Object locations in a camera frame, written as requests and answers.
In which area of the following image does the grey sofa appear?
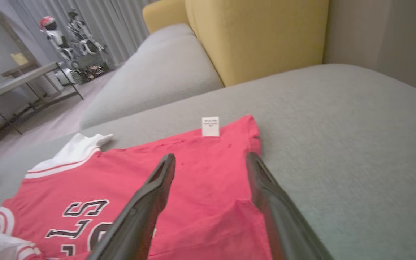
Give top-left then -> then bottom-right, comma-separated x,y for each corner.
0,64 -> 416,260

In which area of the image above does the small yellow box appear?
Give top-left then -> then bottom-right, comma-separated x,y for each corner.
10,52 -> 30,66

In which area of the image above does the red jersey with white sleeves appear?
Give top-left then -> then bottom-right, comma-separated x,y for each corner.
0,115 -> 273,260

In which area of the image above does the white black humanoid robot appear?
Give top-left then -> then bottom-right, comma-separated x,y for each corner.
67,10 -> 106,55

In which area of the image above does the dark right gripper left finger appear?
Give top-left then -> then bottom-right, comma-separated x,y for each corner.
87,153 -> 176,260

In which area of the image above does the grey sofa backrest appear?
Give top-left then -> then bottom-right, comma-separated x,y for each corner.
323,0 -> 416,96

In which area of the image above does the dark robot stand base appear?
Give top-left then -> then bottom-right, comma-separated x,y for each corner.
55,53 -> 112,86

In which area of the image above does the grey metal frame table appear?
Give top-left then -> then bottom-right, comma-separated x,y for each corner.
0,61 -> 84,136

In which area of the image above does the white robot with red cap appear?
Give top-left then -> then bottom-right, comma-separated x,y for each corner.
40,15 -> 75,62

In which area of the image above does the yellow sofa back cushion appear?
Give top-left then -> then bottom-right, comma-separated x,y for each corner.
185,0 -> 329,87

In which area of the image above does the small yellow sofa cushion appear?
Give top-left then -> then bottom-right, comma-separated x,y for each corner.
142,0 -> 190,35

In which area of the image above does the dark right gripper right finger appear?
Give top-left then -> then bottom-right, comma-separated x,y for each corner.
246,152 -> 335,260

